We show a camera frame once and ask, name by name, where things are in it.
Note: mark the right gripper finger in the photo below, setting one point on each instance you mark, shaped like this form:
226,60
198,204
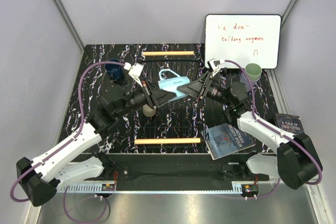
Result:
195,89
206,78

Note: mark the light blue faceted cup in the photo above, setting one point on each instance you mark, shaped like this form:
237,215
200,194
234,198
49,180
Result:
171,84

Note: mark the far wooden rack handle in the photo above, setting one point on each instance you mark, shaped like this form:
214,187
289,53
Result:
168,53

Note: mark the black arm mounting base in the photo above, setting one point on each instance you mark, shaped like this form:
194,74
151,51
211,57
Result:
138,167

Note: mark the Nineteen Eighty-Four book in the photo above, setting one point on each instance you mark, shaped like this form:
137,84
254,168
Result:
223,140

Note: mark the taupe ceramic mug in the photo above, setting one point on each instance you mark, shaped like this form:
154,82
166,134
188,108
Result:
148,112

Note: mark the white dry-erase board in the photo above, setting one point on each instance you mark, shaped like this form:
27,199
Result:
243,39

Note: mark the Tale of Two Cities book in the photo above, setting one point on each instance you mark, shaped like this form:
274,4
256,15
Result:
289,123

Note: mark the sage green plastic cup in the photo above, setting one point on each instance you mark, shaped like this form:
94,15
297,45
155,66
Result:
253,71

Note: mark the lavender plastic cup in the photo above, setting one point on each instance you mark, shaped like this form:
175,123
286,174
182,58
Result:
249,84

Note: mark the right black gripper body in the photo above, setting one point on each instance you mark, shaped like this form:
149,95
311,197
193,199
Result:
215,92

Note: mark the black wire dish rack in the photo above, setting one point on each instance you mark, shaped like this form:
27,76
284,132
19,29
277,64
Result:
183,118

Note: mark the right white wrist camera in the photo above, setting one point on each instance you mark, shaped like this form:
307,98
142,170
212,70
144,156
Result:
215,66

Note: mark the wooden rack handle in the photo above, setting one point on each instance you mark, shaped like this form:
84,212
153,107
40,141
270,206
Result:
167,141
168,53

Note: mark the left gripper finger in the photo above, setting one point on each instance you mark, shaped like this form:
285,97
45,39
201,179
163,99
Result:
161,100
160,94

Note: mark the dark blue ceramic cup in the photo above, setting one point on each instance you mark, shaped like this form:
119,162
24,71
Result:
114,71

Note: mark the white slotted cable duct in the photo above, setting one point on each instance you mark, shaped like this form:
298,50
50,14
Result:
174,186

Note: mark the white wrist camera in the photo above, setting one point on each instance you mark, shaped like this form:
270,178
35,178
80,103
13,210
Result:
134,71
215,66

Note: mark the near wooden rack handle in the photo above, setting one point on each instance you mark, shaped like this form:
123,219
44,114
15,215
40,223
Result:
167,141

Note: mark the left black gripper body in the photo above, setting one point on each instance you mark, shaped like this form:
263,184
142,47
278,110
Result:
140,98

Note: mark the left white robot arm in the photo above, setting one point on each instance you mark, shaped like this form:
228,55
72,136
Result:
41,177

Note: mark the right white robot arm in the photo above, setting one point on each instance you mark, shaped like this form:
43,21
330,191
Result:
294,160

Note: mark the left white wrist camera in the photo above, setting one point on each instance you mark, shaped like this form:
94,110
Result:
134,71

